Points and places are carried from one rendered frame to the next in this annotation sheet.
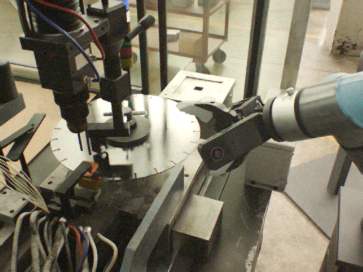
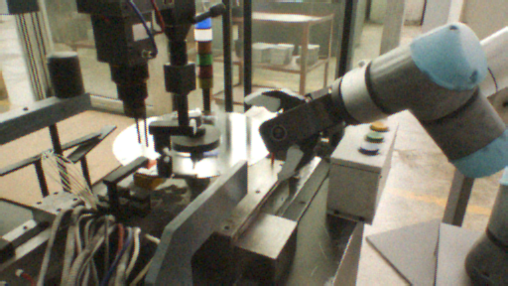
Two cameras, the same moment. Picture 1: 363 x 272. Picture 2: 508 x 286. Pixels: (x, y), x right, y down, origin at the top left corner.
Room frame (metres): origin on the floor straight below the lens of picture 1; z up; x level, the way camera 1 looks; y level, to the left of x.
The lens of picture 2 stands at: (-0.03, -0.06, 1.29)
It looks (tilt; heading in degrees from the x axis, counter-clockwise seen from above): 25 degrees down; 5
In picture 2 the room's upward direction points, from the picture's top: straight up
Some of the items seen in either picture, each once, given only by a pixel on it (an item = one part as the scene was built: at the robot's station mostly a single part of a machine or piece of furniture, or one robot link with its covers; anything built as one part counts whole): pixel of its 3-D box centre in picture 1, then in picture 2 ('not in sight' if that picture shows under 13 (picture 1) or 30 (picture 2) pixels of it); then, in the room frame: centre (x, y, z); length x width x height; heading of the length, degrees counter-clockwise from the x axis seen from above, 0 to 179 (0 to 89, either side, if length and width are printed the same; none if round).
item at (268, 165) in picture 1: (276, 136); (364, 164); (0.86, -0.27, 0.82); 0.28 x 0.11 x 0.15; 159
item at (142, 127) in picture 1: (126, 125); (194, 132); (0.70, 0.12, 0.96); 0.11 x 0.11 x 0.03
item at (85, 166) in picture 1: (78, 187); (132, 183); (0.52, 0.19, 0.95); 0.10 x 0.03 x 0.07; 159
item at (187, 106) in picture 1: (201, 103); (271, 96); (0.60, -0.04, 1.08); 0.09 x 0.06 x 0.03; 50
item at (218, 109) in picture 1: (216, 114); (284, 103); (0.55, -0.06, 1.09); 0.09 x 0.02 x 0.05; 50
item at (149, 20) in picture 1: (131, 26); (199, 12); (0.65, 0.09, 1.21); 0.08 x 0.06 x 0.03; 159
